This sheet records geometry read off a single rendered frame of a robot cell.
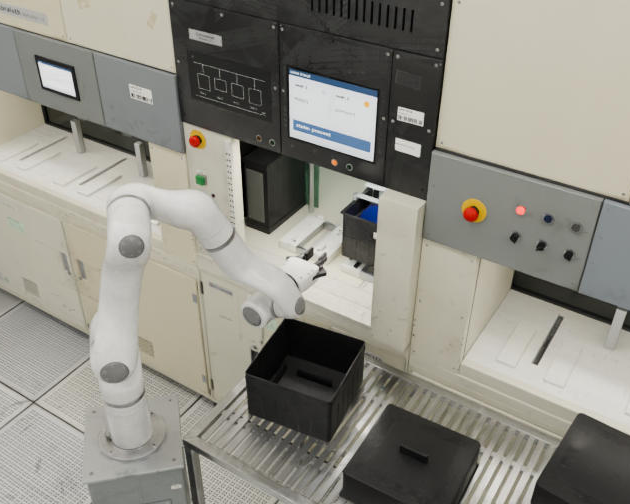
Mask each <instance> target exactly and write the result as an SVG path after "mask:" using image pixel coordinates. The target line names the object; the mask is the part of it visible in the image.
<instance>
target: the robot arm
mask: <svg viewBox="0 0 630 504"><path fill-rule="evenodd" d="M106 215H107V246H106V254H105V258H104V261H103V265H102V271H101V280H100V291H99V303H98V312H97V313H96V314H95V315H94V317H93V319H92V321H91V325H90V364H91V368H92V371H93V373H94V374H95V376H96V377H97V378H98V384H99V389H100V393H101V397H102V401H103V405H104V410H105V414H106V418H107V422H106V423H105V425H104V426H103V428H102V429H101V432H100V436H99V443H100V447H101V449H102V451H103V453H104V454H105V455H106V456H108V457H109V458H111V459H113V460H116V461H120V462H133V461H137V460H141V459H143V458H146V457H148V456H149V455H151V454H152V453H154V452H155V451H156V450H157V449H158V448H159V447H160V445H161V444H162V442H163V440H164V438H165V431H166V430H165V424H164V422H163V420H162V418H161V417H160V416H159V415H158V414H156V413H155V412H153V411H150V410H149V405H148V399H147V394H146V389H145V383H144V378H143V372H142V365H141V358H140V350H139V343H138V318H139V301H140V293H141V286H142V279H143V273H144V269H145V266H146V264H147V262H148V260H149V258H150V253H151V246H152V229H151V221H150V220H157V221H160V222H163V223H165V224H167V225H170V226H173V227H176V228H179V229H184V230H188V231H190V232H192V234H193V235H194V236H195V237H196V239H197V240H198V241H199V242H200V244H201V245H202V246H203V248H204V249H205V250H206V251H207V253H208V254H209V255H210V256H211V257H212V259H213V260H214V261H215V262H216V264H217V265H218V266H219V267H220V269H221V270H222V271H223V272H224V274H225V275H226V276H227V277H229V278H230V279H231V280H233V281H235V282H238V283H241V284H244V285H246V286H249V287H251V288H254V289H256V290H257V291H256V292H255V293H254V294H253V295H252V296H251V297H250V298H248V299H247V300H246V301H245V302H244V303H243V304H242V306H241V314H242V316H243V318H244V320H245V321H246V322H247V323H248V324H249V325H250V326H252V327H254V328H259V329H260V328H263V327H265V326H266V325H267V324H268V323H269V322H270V321H271V320H273V319H276V318H284V319H296V318H299V317H301V316H302V315H303V313H304V311H305V307H306V306H305V300H304V297H303V295H302V293H303V292H304V291H306V290H307V289H309V288H310V287H311V286H313V285H314V284H315V283H316V282H317V281H318V280H319V278H320V277H324V276H326V275H327V271H326V270H325V269H324V267H323V264H324V263H326V262H327V252H324V253H323V254H322V255H321V256H320V257H319V258H318V261H316V262H315V263H313V264H312V263H310V262H307V261H308V260H310V259H311V258H312V257H313V256H314V248H313V247H311V248H310V249H309V250H307V251H306V252H305V253H301V254H300V255H296V256H287V257H286V262H285V263H284V264H283V265H282V266H281V267H280V268H278V267H277V266H275V265H274V264H272V263H270V262H268V261H266V260H264V259H262V258H260V257H257V256H256V255H254V254H253V253H252V252H251V251H250V250H249V248H248V247H247V245H246V244H245V243H244V241H243V240H242V238H241V237H240V235H239V234H238V233H237V231H236V230H235V228H234V227H233V226H232V224H231V223H230V221H229V220H228V219H227V217H226V216H225V215H224V213H223V212H222V210H221V209H220V208H219V206H218V205H217V204H216V202H215V201H214V200H213V199H212V198H211V197H210V196H209V195H208V194H207V193H205V192H203V191H200V190H195V189H184V190H166V189H160V188H156V187H153V186H150V185H147V184H142V183H130V184H125V185H122V186H120V187H118V188H116V189H115V190H113V191H112V192H111V193H110V195H109V197H108V200H107V206H106ZM318 271H319V272H318Z"/></svg>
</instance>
